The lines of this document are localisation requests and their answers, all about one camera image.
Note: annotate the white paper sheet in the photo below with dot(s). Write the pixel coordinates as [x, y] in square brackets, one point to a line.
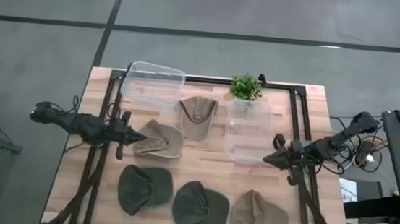
[348, 190]

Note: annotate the black metal table frame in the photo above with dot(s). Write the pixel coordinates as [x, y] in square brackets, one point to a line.
[296, 113]

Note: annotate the small green potted plant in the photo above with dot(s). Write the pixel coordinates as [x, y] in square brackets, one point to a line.
[245, 87]

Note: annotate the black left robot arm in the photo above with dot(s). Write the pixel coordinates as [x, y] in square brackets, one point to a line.
[75, 124]

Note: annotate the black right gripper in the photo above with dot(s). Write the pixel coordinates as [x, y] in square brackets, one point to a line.
[296, 151]

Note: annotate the dark green cotton cap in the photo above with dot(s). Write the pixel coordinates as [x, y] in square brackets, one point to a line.
[144, 190]
[200, 207]

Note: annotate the black power adapter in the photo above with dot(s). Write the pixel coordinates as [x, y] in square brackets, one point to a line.
[364, 152]

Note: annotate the black flat bar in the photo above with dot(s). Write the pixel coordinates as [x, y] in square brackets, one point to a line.
[369, 206]

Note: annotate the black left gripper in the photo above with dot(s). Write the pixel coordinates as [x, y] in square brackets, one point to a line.
[120, 134]

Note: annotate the tan cotton cap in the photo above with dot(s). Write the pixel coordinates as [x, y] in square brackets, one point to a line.
[196, 117]
[258, 216]
[161, 139]

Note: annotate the clear plastic bin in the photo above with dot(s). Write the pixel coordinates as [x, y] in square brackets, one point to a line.
[249, 131]
[153, 86]

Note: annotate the small black table camera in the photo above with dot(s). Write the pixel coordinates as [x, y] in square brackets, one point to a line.
[262, 79]

